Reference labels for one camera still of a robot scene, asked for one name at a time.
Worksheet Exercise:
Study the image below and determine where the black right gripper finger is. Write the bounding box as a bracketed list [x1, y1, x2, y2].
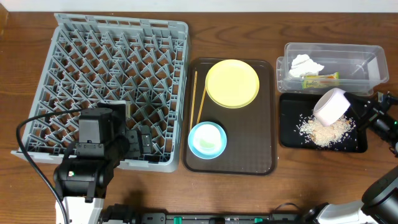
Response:
[357, 111, 378, 131]
[344, 92, 378, 114]

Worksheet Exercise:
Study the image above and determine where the white pink bowl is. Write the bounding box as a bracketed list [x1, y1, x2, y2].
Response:
[313, 88, 350, 126]

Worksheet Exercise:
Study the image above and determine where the green snack wrapper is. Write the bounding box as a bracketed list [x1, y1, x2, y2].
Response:
[302, 72, 340, 89]

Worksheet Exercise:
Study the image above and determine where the pile of rice scraps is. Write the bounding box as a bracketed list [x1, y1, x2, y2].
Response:
[297, 115, 356, 147]

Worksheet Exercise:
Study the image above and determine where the light blue bowl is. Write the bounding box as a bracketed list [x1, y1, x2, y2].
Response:
[188, 121, 228, 160]

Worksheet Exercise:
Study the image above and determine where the white tissue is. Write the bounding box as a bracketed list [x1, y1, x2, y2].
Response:
[289, 54, 325, 78]

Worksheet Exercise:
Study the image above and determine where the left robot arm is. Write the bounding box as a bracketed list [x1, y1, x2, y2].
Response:
[53, 104, 152, 223]

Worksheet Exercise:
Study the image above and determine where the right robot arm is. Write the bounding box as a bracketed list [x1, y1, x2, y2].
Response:
[298, 88, 397, 224]

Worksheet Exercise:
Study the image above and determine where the clear plastic waste bin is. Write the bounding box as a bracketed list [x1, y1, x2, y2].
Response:
[276, 42, 389, 96]

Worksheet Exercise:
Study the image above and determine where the green food scrap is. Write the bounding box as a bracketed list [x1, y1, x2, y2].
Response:
[199, 139, 216, 150]

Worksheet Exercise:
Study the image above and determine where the black rectangular tray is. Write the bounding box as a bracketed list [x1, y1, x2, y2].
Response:
[279, 93, 368, 153]

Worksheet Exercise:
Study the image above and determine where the left wooden chopstick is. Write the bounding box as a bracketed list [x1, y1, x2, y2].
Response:
[189, 70, 197, 131]

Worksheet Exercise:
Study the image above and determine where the wooden chopstick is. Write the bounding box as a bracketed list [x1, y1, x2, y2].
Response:
[189, 70, 197, 131]
[197, 87, 206, 124]

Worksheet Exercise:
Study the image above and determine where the right wooden chopstick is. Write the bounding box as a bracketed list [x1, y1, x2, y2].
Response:
[197, 87, 206, 124]

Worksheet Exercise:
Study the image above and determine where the yellow round plate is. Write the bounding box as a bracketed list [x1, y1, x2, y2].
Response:
[205, 59, 260, 109]

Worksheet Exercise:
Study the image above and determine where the dark brown serving tray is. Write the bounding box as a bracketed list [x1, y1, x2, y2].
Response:
[182, 58, 277, 176]

